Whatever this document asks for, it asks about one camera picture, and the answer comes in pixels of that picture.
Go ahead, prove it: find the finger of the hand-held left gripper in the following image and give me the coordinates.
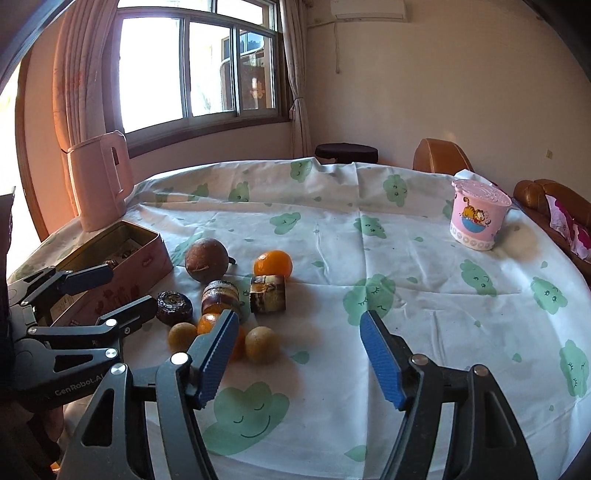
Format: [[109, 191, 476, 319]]
[[18, 295, 158, 350], [9, 264, 115, 309]]

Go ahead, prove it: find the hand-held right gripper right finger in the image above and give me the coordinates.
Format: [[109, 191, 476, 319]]
[[359, 310, 539, 480]]

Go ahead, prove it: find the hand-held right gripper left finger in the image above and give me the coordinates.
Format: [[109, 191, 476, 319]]
[[58, 310, 241, 480]]

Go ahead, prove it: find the dark ridged round fruit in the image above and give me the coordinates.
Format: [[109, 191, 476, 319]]
[[156, 291, 194, 326]]

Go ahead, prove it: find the pink tin box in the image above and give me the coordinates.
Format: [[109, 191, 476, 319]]
[[41, 219, 175, 329]]

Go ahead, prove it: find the brown glazed ceramic cup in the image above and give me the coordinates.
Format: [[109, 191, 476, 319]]
[[250, 274, 287, 314]]

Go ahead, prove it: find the brown round fruit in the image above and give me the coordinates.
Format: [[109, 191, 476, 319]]
[[185, 238, 237, 283]]

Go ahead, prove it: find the yellow longan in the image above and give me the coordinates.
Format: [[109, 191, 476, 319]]
[[167, 322, 199, 352], [245, 326, 280, 365]]

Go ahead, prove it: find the white tablecloth green cloud print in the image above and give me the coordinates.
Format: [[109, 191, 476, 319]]
[[7, 157, 591, 480]]

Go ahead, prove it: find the pink plastic kettle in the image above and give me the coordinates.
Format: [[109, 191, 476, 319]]
[[61, 130, 136, 233]]

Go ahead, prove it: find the large orange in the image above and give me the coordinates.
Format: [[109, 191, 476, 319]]
[[253, 250, 293, 280]]

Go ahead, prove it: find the pink cartoon cat cup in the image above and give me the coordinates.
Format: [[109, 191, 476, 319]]
[[450, 179, 513, 252]]

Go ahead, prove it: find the pink patterned curtain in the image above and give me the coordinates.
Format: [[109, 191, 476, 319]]
[[51, 0, 123, 154]]

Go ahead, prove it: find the sliding glass window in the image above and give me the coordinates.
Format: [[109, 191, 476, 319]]
[[104, 0, 293, 158]]

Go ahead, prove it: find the dark round stool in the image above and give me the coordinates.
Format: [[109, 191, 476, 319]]
[[315, 143, 379, 165]]

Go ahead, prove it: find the brown leather armchair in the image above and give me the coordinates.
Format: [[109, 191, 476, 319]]
[[412, 138, 476, 175]]

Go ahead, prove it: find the brown leather sofa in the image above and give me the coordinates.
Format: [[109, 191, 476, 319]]
[[513, 179, 591, 265]]

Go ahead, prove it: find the pink floral cloth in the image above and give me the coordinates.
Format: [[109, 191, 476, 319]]
[[545, 194, 591, 265]]

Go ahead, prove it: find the beige tied curtain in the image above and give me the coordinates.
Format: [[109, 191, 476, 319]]
[[279, 0, 314, 160]]

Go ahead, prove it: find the white air conditioner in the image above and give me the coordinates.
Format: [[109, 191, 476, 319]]
[[330, 0, 407, 22]]

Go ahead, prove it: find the white air conditioner hose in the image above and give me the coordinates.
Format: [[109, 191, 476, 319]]
[[307, 20, 343, 73]]

